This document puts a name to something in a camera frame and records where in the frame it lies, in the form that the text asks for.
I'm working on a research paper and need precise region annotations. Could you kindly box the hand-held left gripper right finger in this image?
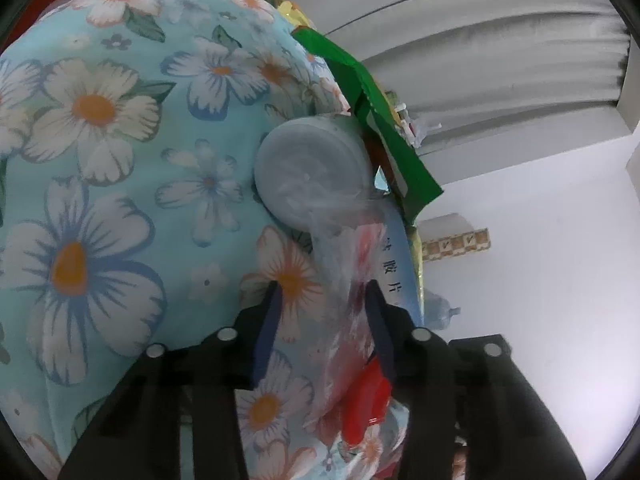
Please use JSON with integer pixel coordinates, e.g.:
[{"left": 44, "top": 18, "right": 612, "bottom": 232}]
[{"left": 364, "top": 280, "right": 588, "bottom": 480}]

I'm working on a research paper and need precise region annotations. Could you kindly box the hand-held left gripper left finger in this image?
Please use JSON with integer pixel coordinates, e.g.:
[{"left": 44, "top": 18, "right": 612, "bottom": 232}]
[{"left": 57, "top": 280, "right": 285, "bottom": 480}]

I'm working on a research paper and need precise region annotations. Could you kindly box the clear plastic bag with red item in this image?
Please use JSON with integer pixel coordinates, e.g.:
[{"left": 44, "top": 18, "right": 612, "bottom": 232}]
[{"left": 254, "top": 116, "right": 401, "bottom": 448}]

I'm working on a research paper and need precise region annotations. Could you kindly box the green packet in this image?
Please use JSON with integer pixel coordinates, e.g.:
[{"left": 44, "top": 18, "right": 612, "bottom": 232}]
[{"left": 292, "top": 27, "right": 445, "bottom": 221}]

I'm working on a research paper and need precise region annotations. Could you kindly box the blue water jug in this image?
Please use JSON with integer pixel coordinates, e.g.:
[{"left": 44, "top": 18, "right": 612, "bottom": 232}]
[{"left": 422, "top": 292, "right": 462, "bottom": 330}]

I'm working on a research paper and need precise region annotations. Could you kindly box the white blue carton box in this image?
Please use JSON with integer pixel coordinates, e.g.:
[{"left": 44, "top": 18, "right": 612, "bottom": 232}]
[{"left": 372, "top": 165, "right": 426, "bottom": 328}]

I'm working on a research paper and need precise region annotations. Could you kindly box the crumpled clear wrapper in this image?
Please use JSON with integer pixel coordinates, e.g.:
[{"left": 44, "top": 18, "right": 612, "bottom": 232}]
[{"left": 392, "top": 102, "right": 441, "bottom": 148}]

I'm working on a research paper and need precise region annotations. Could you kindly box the blue floral blanket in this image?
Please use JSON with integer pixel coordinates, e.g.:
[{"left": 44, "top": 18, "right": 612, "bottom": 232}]
[{"left": 0, "top": 0, "right": 416, "bottom": 480}]

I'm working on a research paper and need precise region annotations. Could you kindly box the grey curtain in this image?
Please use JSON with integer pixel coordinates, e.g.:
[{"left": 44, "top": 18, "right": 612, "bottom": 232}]
[{"left": 320, "top": 0, "right": 631, "bottom": 158}]

